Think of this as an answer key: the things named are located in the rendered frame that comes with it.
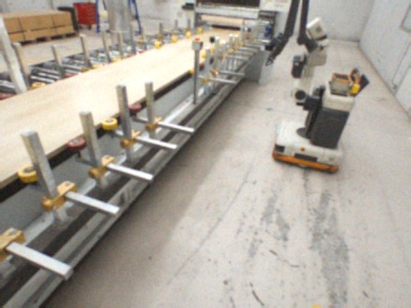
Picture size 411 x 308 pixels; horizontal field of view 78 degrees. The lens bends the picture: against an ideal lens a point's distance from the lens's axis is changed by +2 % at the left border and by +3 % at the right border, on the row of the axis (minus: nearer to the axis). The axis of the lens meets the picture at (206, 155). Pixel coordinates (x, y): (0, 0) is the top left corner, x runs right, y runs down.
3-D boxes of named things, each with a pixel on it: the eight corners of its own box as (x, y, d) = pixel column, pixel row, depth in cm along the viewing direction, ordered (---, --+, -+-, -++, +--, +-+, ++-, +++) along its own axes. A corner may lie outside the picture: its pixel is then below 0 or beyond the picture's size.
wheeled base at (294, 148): (332, 145, 311) (339, 126, 297) (336, 174, 261) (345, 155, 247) (276, 134, 328) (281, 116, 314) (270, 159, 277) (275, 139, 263)
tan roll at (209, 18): (272, 28, 457) (273, 21, 450) (271, 29, 447) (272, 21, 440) (198, 20, 493) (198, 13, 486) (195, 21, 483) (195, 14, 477)
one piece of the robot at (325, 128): (329, 136, 302) (358, 63, 255) (332, 159, 259) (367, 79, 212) (300, 130, 310) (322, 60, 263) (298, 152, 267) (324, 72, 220)
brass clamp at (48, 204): (79, 192, 109) (76, 183, 107) (52, 214, 99) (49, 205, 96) (67, 189, 111) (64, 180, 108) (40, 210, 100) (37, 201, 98)
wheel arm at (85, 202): (121, 214, 101) (120, 206, 98) (116, 220, 98) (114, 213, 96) (37, 185, 112) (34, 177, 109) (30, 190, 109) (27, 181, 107)
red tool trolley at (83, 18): (101, 27, 941) (97, 2, 896) (89, 30, 880) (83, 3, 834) (90, 27, 949) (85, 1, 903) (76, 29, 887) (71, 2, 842)
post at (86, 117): (109, 194, 133) (91, 110, 106) (105, 198, 130) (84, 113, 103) (104, 192, 134) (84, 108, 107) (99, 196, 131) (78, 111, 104)
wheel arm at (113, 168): (154, 181, 121) (153, 174, 119) (150, 185, 119) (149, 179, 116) (81, 159, 133) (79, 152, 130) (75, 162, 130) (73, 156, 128)
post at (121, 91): (135, 162, 150) (126, 83, 124) (132, 166, 148) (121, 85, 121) (130, 161, 151) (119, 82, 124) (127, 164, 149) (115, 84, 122)
